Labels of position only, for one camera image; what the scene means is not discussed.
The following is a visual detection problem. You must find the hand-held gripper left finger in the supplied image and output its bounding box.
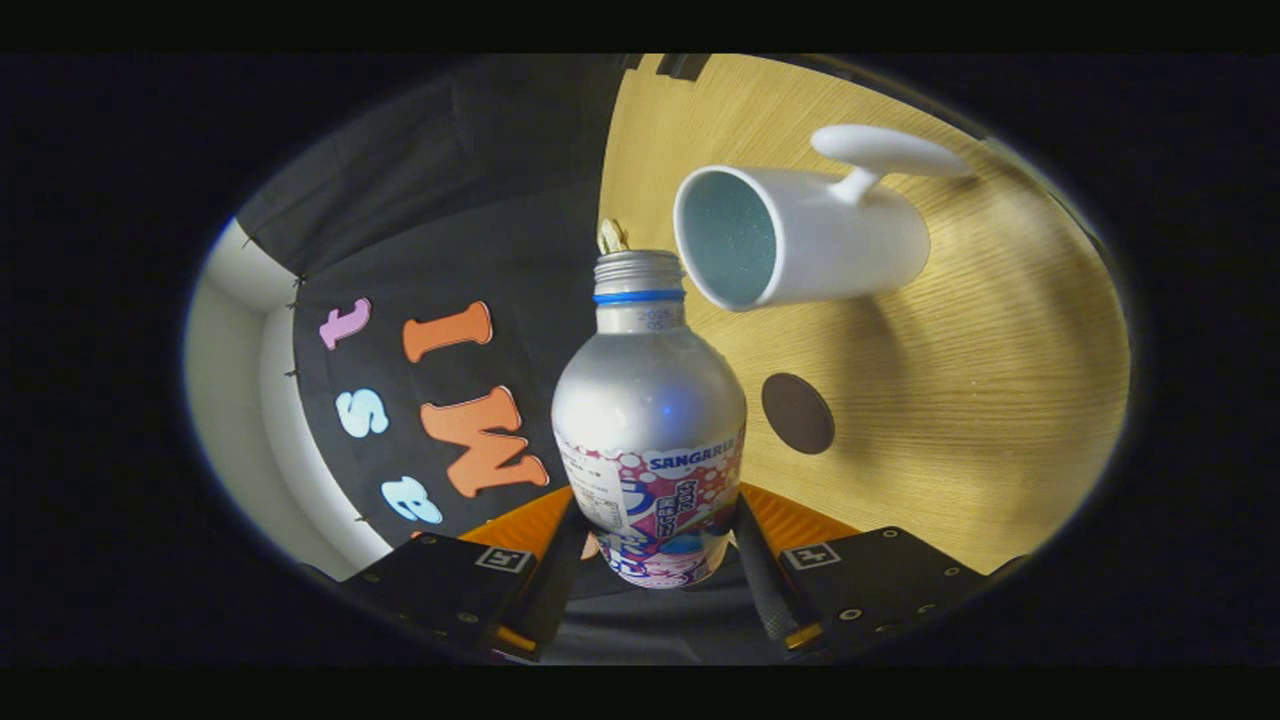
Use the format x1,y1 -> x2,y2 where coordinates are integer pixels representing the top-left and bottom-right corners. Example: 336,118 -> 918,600
340,487 -> 591,663

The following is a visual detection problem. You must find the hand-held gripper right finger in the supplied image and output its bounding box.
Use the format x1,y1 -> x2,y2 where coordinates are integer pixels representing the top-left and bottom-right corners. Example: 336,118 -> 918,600
735,483 -> 1031,661

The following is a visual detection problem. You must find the dark round coaster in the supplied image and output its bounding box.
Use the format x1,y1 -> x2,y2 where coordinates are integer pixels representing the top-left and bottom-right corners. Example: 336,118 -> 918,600
761,373 -> 836,456

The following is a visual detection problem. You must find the silver juice bottle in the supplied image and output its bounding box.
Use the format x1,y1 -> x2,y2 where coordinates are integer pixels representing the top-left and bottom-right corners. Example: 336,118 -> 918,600
551,250 -> 748,589

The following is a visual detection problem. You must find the white cup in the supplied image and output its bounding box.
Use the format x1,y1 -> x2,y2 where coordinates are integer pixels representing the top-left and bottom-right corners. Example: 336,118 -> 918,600
673,124 -> 976,312

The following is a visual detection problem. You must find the wooden table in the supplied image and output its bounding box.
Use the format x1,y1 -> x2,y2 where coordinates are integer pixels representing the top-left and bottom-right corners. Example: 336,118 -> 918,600
598,54 -> 1131,576

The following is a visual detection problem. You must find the black backdrop cloth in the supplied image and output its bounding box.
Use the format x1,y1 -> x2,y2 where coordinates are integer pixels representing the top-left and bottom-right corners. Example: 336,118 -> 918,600
235,54 -> 791,666

